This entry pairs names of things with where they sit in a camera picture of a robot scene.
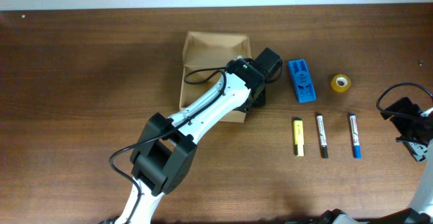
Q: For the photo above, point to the blue whiteboard duster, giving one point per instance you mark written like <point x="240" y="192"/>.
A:
<point x="302" y="81"/>

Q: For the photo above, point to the yellow tape roll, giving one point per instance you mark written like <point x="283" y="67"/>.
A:
<point x="340" y="83"/>

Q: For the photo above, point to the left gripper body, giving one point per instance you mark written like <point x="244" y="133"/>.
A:
<point x="259" y="101"/>

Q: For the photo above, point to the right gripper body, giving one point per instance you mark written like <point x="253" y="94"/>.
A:
<point x="413" y="133"/>

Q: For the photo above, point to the blue whiteboard marker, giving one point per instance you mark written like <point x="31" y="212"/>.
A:
<point x="355" y="136"/>

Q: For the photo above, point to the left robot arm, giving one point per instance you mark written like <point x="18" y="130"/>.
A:
<point x="164" y="152"/>

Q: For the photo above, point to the brown cardboard box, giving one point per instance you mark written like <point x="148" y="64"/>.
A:
<point x="208" y="50"/>

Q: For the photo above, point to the black whiteboard marker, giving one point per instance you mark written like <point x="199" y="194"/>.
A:
<point x="322" y="136"/>

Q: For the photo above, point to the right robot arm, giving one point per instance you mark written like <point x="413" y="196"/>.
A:
<point x="419" y="209"/>

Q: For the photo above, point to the yellow highlighter pen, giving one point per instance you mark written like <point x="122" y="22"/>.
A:
<point x="298" y="137"/>

